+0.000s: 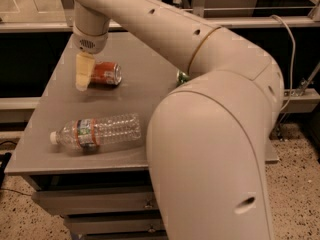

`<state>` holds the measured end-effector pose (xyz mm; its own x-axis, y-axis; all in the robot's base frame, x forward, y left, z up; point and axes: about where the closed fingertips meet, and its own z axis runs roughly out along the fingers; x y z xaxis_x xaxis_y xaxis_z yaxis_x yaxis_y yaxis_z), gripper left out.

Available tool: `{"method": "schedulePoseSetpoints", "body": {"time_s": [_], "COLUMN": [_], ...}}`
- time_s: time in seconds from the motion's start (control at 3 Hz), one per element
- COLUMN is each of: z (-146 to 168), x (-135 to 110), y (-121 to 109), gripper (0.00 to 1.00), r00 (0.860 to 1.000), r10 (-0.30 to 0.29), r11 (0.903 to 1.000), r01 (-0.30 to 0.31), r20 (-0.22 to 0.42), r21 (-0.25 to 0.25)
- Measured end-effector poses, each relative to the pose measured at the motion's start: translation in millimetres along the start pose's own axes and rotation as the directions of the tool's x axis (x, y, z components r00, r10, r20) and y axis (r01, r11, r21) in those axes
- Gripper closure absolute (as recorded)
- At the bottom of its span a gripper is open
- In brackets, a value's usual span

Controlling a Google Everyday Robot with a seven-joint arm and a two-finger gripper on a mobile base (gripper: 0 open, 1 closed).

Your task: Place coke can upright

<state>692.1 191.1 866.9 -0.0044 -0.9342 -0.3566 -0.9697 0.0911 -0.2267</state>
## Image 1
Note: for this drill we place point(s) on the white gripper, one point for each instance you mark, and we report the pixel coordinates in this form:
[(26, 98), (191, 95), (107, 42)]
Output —
[(89, 43)]

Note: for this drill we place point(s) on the red coke can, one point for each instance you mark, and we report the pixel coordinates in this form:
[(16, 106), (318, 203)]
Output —
[(106, 73)]

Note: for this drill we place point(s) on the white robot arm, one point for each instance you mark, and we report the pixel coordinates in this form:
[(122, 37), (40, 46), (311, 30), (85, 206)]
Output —
[(206, 140)]

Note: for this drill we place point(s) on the green soda can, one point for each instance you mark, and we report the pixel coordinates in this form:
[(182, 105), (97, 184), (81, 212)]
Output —
[(181, 78)]

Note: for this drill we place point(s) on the clear plastic water bottle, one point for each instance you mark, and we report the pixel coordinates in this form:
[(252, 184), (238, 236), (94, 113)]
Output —
[(96, 132)]

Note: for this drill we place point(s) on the grey drawer cabinet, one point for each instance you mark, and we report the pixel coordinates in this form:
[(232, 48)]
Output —
[(146, 80)]

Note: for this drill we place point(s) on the top grey drawer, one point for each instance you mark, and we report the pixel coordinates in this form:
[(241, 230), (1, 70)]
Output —
[(92, 201)]

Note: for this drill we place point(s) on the grey drawer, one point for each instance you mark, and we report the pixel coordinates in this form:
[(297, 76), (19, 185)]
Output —
[(127, 222), (92, 201)]

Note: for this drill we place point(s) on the middle grey drawer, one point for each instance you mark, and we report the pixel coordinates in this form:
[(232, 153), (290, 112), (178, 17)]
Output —
[(127, 222)]

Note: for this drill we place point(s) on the grey metal railing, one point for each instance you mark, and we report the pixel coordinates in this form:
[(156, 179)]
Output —
[(57, 15)]

